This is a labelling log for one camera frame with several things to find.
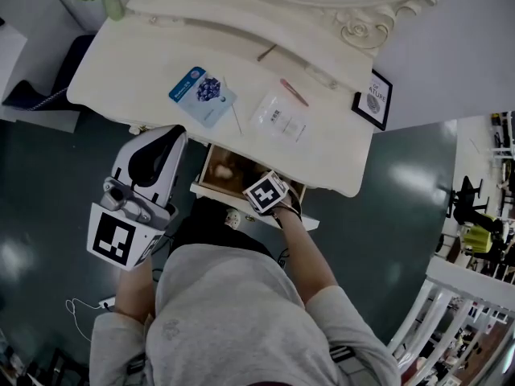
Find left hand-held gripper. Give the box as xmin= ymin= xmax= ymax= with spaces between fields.
xmin=86 ymin=125 xmax=189 ymax=272

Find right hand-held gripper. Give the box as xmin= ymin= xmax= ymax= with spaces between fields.
xmin=242 ymin=170 xmax=302 ymax=216

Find wooden drawer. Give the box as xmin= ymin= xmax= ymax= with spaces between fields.
xmin=189 ymin=143 xmax=321 ymax=232

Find clear plastic packet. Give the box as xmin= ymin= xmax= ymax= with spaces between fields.
xmin=249 ymin=89 xmax=311 ymax=144

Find blue face mask packet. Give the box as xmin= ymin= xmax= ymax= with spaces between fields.
xmin=167 ymin=66 xmax=238 ymax=129

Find metal tweezers with pink tip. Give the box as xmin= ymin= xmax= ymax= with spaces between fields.
xmin=279 ymin=78 xmax=310 ymax=108

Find person's left forearm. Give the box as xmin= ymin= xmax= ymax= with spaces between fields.
xmin=114 ymin=255 xmax=156 ymax=322

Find person's right forearm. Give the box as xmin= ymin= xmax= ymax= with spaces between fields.
xmin=275 ymin=207 xmax=339 ymax=306

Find white dressing table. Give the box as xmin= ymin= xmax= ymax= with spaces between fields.
xmin=66 ymin=0 xmax=381 ymax=232

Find person's black trousers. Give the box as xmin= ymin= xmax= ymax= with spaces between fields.
xmin=171 ymin=197 xmax=279 ymax=265

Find navy upholstered chair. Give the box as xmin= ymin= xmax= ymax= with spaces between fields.
xmin=2 ymin=34 xmax=97 ymax=112

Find person's grey shirt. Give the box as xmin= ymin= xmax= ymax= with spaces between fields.
xmin=90 ymin=243 xmax=402 ymax=386

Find black framed picture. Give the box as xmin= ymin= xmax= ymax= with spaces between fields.
xmin=351 ymin=68 xmax=393 ymax=132

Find pale green vase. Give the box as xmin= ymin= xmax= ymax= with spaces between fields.
xmin=103 ymin=0 xmax=126 ymax=22

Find black office chair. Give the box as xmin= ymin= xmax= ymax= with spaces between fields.
xmin=447 ymin=175 xmax=505 ymax=228

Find yellow-green chair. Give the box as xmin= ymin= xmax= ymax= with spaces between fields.
xmin=462 ymin=223 xmax=495 ymax=256

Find white stair railing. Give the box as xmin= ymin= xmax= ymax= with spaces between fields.
xmin=387 ymin=257 xmax=515 ymax=386

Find white floor cable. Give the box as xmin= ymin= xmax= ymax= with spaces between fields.
xmin=64 ymin=295 xmax=117 ymax=342

